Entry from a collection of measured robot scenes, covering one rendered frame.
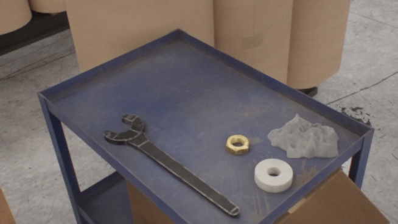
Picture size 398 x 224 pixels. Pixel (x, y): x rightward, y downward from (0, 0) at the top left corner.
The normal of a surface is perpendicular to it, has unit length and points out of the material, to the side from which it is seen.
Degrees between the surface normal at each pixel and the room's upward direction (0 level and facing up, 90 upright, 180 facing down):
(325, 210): 26
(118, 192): 0
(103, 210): 0
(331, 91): 0
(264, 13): 90
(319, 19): 90
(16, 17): 90
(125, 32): 90
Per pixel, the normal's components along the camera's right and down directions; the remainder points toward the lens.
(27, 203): -0.04, -0.79
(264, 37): 0.68, 0.43
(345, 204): 0.27, -0.53
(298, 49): -0.17, 0.60
